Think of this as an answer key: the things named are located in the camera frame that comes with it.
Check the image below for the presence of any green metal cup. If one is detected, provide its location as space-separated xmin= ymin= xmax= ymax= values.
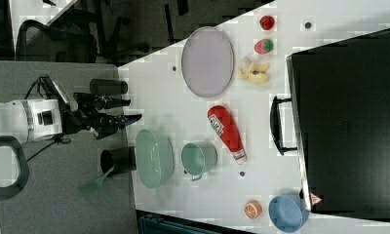
xmin=181 ymin=141 xmax=217 ymax=181

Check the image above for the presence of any yellow plush banana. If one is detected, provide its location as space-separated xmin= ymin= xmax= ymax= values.
xmin=237 ymin=57 xmax=270 ymax=85

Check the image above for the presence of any pink green strawberry toy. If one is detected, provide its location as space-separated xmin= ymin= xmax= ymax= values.
xmin=253 ymin=39 xmax=274 ymax=55

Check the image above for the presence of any blue bowl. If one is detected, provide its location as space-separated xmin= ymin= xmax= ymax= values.
xmin=268 ymin=194 xmax=309 ymax=233

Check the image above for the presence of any green strainer bowl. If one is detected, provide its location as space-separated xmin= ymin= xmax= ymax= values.
xmin=136 ymin=129 xmax=175 ymax=195

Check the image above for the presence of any red plush ketchup bottle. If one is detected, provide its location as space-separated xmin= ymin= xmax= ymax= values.
xmin=208 ymin=105 xmax=247 ymax=165

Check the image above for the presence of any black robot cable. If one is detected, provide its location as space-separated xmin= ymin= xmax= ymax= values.
xmin=23 ymin=75 xmax=55 ymax=100

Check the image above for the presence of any orange slice toy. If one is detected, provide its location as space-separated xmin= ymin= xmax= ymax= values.
xmin=244 ymin=200 xmax=262 ymax=219

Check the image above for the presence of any black cup holder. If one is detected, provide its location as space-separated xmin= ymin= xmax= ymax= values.
xmin=100 ymin=146 xmax=137 ymax=176

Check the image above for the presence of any black office chair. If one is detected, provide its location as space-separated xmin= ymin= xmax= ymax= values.
xmin=16 ymin=19 xmax=98 ymax=63

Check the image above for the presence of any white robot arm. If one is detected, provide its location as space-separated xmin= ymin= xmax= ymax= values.
xmin=0 ymin=93 xmax=141 ymax=202

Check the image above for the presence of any black toaster oven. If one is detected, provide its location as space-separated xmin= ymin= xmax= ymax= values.
xmin=286 ymin=28 xmax=390 ymax=222

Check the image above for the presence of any black cylinder holder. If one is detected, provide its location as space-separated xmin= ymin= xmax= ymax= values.
xmin=90 ymin=79 xmax=128 ymax=96

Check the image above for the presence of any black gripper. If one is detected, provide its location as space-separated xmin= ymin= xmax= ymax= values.
xmin=58 ymin=93 xmax=142 ymax=139

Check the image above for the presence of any green spatula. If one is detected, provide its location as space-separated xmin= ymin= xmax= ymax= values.
xmin=78 ymin=168 xmax=114 ymax=197

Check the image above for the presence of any grey round plate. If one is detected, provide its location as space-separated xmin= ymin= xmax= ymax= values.
xmin=181 ymin=26 xmax=234 ymax=98

